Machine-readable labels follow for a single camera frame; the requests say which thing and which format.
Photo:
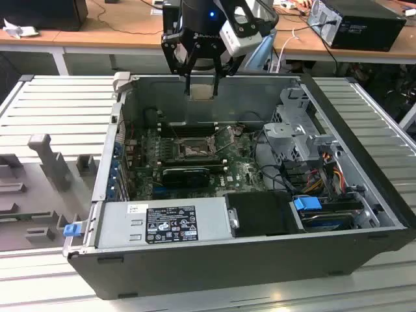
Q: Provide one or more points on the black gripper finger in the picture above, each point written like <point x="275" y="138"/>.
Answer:
<point x="217" y="87"/>
<point x="170" y="52"/>

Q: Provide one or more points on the silver square CPU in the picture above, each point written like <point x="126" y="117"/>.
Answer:
<point x="201" y="92"/>

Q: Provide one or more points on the thin metal locking lever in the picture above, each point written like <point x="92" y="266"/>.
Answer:
<point x="175" y="131"/>

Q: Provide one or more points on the CPU socket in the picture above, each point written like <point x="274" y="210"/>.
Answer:
<point x="195" y="149"/>

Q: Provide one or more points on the black upright panel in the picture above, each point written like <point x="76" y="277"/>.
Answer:
<point x="169" y="18"/>

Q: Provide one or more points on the round coin battery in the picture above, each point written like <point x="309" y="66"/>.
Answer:
<point x="237" y="130"/>

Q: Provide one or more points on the pale blue teach pendant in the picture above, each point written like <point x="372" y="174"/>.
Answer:
<point x="260" y="55"/>

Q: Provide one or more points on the grey plastic case latch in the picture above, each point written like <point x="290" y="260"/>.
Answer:
<point x="122" y="81"/>

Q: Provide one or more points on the green motherboard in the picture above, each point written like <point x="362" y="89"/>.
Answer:
<point x="240" y="162"/>

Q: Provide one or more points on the green RAM stick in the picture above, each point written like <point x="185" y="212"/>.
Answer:
<point x="26" y="215"/>
<point x="195" y="167"/>

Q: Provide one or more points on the silver metal drive cage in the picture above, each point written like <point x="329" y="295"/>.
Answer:
<point x="292" y="136"/>

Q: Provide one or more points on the wooden top desk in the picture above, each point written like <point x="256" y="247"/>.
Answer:
<point x="300" y="45"/>
<point x="81" y="39"/>

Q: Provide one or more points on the black graphics card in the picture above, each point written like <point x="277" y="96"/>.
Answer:
<point x="185" y="178"/>

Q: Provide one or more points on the blue board connector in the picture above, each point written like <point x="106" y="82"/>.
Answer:
<point x="157" y="189"/>

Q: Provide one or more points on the large black box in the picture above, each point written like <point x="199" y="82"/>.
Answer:
<point x="42" y="13"/>

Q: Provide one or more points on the hard disk in blue carrier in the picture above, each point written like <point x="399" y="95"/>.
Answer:
<point x="307" y="206"/>

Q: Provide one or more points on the crumpled white paper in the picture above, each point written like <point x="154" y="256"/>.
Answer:
<point x="16" y="31"/>

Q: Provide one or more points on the black desktop computer tower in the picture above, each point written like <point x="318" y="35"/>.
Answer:
<point x="367" y="29"/>

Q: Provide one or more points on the grey power supply with label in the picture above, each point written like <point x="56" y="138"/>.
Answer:
<point x="113" y="227"/>

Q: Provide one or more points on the black open PC case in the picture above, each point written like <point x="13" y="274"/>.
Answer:
<point x="227" y="269"/>

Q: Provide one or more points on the grey parts rack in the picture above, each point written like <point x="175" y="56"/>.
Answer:
<point x="32" y="195"/>

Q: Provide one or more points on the blue case release latch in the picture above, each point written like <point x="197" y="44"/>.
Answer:
<point x="72" y="230"/>

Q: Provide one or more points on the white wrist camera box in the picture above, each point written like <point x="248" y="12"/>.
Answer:
<point x="239" y="39"/>

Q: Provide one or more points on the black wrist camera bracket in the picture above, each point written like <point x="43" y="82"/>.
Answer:
<point x="256" y="22"/>

